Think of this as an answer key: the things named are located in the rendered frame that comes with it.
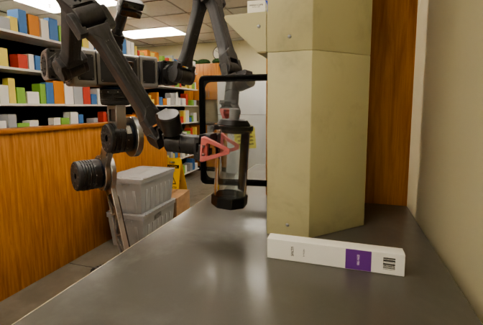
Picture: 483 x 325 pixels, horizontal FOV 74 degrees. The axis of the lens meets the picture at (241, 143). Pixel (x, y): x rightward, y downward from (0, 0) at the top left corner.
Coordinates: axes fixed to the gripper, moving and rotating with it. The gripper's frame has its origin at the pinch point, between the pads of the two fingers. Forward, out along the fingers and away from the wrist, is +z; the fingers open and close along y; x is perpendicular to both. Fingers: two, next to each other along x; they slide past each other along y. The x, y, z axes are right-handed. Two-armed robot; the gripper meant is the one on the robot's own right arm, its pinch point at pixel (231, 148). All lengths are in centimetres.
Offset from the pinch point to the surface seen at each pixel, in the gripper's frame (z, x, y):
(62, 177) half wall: -178, 58, 117
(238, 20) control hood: 0.7, -33.4, -2.4
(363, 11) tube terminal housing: 30.8, -37.9, 8.6
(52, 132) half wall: -181, 21, 111
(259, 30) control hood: 6.4, -30.9, -2.6
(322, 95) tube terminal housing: 22.9, -15.9, -0.7
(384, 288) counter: 38.3, 19.3, -22.6
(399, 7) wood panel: 43, -46, 34
